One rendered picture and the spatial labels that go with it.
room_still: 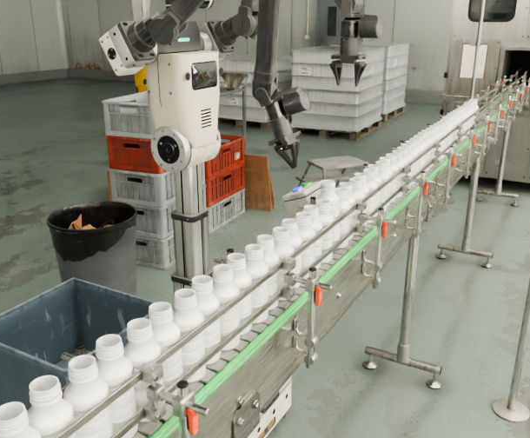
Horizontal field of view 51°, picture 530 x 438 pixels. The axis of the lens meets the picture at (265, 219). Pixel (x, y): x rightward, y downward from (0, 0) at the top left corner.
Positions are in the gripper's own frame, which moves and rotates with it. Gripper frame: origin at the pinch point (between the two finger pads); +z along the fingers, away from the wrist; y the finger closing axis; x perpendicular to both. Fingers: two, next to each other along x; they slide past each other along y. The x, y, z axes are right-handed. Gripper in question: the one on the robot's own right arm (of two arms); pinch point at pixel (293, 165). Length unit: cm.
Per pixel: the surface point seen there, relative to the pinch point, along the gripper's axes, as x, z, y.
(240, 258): -17, 9, -61
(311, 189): -3.1, 8.7, 0.5
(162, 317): -18, 10, -87
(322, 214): -17.1, 11.7, -23.3
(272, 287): -16, 19, -52
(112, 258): 138, 25, 39
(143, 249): 197, 40, 116
